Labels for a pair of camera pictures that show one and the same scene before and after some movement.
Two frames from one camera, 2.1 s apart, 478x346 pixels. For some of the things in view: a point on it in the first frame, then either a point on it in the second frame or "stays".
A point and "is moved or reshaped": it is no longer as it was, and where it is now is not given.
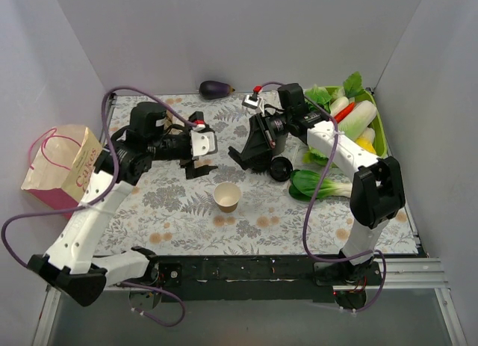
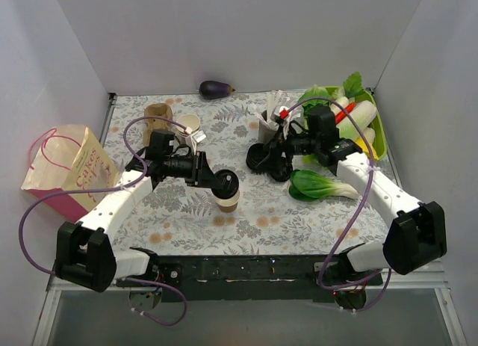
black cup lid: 281,169 is moved or reshaped
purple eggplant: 212,90 stays
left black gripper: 190,163 to 202,170
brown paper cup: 226,195 stays
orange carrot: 343,113 stays
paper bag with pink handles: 62,163 stays
